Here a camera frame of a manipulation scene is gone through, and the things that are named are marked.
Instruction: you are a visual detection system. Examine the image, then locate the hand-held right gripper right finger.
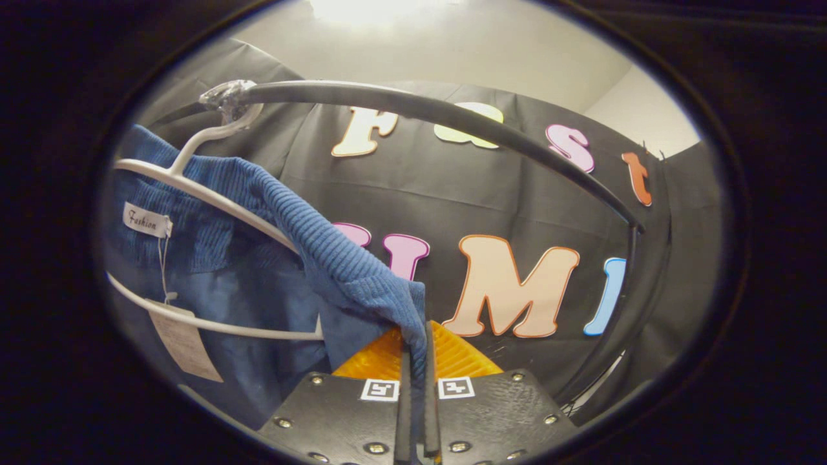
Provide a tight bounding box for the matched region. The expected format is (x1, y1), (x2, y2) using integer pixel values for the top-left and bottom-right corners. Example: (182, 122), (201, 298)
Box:
(423, 321), (579, 465)

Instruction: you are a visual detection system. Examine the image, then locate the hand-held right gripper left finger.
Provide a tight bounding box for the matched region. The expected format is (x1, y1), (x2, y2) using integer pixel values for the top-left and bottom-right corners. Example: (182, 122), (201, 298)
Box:
(258, 326), (413, 465)

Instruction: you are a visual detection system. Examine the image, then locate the blue corduroy jacket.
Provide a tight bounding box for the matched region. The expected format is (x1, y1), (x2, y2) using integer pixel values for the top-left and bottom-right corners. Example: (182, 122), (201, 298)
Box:
(103, 124), (428, 427)

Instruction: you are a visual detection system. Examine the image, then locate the white hanger with taped hook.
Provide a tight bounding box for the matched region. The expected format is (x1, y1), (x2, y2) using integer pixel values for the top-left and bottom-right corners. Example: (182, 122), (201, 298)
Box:
(107, 103), (325, 342)

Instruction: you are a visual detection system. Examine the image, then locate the black backdrop cloth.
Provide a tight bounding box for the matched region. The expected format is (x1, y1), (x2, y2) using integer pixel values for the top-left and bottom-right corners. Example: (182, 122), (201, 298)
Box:
(139, 39), (724, 420)

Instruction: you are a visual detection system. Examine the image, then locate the clear tape wad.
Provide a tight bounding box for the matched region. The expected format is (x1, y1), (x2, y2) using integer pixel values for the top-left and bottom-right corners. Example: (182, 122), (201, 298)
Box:
(199, 80), (258, 123)

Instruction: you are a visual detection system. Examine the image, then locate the black clothes rail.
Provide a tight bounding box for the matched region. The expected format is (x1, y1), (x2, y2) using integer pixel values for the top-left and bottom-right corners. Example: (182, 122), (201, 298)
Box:
(149, 80), (673, 408)

